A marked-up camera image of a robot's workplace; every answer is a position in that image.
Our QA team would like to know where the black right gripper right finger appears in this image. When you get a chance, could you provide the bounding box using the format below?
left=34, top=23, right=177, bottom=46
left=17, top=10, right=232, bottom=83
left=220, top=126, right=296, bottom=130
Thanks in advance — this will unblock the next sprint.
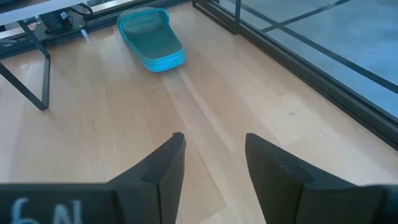
left=244, top=133, right=388, bottom=224

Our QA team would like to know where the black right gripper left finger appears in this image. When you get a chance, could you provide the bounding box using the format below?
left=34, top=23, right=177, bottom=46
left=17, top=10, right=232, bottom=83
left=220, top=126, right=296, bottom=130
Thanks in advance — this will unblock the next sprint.
left=107, top=132, right=187, bottom=224

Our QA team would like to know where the green slide sandal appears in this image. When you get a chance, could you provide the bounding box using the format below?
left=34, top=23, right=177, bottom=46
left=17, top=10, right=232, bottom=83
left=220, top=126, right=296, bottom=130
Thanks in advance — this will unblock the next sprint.
left=116, top=6, right=188, bottom=73

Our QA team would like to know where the black floor tape strip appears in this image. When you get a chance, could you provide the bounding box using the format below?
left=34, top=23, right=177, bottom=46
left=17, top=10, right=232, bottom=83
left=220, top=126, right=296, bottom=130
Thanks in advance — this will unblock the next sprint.
left=239, top=0, right=398, bottom=94
left=260, top=0, right=353, bottom=34

